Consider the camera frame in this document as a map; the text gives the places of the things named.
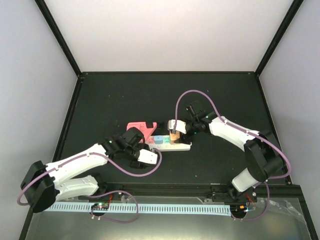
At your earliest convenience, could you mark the white power strip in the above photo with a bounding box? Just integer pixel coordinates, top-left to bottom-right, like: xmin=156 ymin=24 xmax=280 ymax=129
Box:
xmin=145 ymin=135 xmax=191 ymax=152

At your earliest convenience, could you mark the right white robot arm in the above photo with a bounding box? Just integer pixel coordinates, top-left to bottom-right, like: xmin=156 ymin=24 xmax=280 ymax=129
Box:
xmin=167 ymin=100 xmax=285 ymax=202

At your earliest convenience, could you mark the circuit board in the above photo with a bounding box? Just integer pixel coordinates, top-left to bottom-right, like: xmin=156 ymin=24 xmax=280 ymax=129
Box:
xmin=91 ymin=202 xmax=109 ymax=211
xmin=230 ymin=205 xmax=250 ymax=214

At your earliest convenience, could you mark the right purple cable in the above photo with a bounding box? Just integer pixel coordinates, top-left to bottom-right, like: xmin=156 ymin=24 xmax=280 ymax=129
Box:
xmin=174 ymin=89 xmax=292 ymax=222

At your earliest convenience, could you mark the left circuit board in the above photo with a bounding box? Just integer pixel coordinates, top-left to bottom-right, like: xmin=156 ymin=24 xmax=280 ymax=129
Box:
xmin=91 ymin=202 xmax=109 ymax=211

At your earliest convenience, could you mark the pink extension socket adapter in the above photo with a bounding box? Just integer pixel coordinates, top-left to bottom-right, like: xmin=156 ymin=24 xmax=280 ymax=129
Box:
xmin=126 ymin=121 xmax=158 ymax=142

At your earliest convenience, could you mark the light blue slotted cable duct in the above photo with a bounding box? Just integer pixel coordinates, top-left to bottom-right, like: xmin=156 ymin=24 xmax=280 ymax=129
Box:
xmin=46 ymin=202 xmax=231 ymax=217

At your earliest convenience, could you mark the right circuit board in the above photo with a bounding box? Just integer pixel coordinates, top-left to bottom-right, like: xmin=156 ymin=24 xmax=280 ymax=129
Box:
xmin=230 ymin=205 xmax=250 ymax=214

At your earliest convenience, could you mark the orange cube plug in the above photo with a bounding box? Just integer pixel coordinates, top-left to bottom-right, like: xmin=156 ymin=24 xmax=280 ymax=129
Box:
xmin=169 ymin=130 xmax=181 ymax=145

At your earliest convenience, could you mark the blue cube plug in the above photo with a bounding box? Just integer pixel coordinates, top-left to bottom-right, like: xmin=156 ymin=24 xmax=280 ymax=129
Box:
xmin=153 ymin=135 xmax=164 ymax=145

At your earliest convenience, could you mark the black aluminium frame rail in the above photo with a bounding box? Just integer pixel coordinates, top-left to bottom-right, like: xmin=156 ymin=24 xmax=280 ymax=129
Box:
xmin=101 ymin=183 xmax=303 ymax=203

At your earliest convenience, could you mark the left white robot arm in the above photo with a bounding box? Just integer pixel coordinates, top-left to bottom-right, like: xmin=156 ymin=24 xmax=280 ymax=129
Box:
xmin=17 ymin=127 xmax=162 ymax=213

